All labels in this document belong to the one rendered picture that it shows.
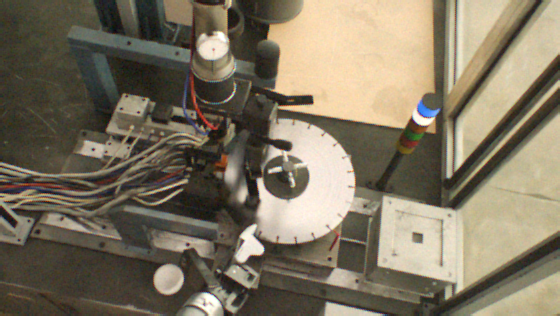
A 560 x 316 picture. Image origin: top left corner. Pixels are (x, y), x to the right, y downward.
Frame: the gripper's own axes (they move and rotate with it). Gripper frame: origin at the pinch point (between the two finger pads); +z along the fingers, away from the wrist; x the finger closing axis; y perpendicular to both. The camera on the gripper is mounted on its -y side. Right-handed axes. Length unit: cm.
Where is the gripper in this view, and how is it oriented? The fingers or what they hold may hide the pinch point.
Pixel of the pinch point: (242, 246)
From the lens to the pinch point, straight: 115.1
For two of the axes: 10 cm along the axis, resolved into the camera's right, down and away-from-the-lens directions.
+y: 8.6, 4.8, -1.7
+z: 3.7, -3.6, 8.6
